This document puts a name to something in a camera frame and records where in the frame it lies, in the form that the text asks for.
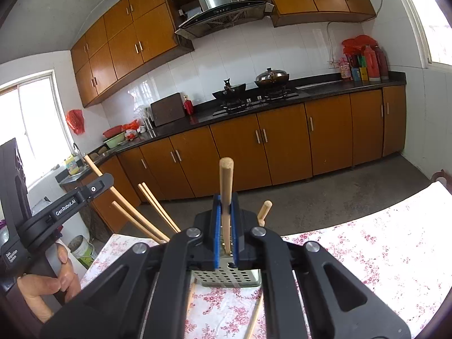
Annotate wooden chopstick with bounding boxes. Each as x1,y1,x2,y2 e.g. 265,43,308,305
186,278,196,316
244,293,264,339
219,157,234,255
257,200,273,227

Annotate lower brown kitchen cabinets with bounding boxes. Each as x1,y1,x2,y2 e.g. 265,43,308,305
100,85,406,206

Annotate brown kitchen cabinets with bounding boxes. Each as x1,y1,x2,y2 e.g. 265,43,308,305
70,0,376,107
100,85,406,206

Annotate upper brown kitchen cabinets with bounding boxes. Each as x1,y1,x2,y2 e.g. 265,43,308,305
70,0,376,107

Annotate left hand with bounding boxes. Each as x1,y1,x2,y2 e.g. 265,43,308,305
17,243,81,323

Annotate white bucket on floor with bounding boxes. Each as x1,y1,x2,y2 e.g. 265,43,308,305
68,235,97,269

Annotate chopstick in holder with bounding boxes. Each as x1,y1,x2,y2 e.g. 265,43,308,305
111,201,164,244
141,181,182,233
138,183,181,233
83,156,169,243

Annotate green perforated utensil holder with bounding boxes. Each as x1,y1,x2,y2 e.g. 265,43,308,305
192,254,261,288

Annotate yellow detergent bottle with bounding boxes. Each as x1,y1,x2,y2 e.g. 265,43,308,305
65,155,80,175

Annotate floral white red tablecloth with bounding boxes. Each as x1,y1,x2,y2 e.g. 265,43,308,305
79,180,452,339

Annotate left window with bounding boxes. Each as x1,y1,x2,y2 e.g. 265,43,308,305
1,73,73,187

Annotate window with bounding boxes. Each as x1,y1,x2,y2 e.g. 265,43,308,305
409,0,451,66
1,73,73,187

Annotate red plastic bag hanging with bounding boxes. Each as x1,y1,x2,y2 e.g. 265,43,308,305
65,109,85,135

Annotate green basin with red bowl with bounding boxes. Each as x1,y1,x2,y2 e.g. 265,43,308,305
103,125,126,149

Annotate dark cutting board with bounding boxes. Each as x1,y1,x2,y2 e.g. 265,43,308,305
150,93,185,126

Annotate red bottle on counter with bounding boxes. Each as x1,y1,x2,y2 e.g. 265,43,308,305
183,95,194,116

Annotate black counter top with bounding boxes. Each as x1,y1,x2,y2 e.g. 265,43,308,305
57,70,408,186

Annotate gas stove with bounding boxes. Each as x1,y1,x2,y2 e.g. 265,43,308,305
212,89,301,116

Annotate black wok on stove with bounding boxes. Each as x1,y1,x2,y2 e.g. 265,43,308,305
212,78,246,103

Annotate lidded wok on stove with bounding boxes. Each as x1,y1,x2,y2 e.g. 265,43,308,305
254,68,290,88

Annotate red thermos bottles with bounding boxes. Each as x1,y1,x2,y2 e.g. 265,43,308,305
363,45,389,81

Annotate steel range hood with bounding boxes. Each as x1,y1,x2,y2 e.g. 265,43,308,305
169,0,274,41

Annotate right window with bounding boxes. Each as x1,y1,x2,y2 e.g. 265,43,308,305
409,0,451,66

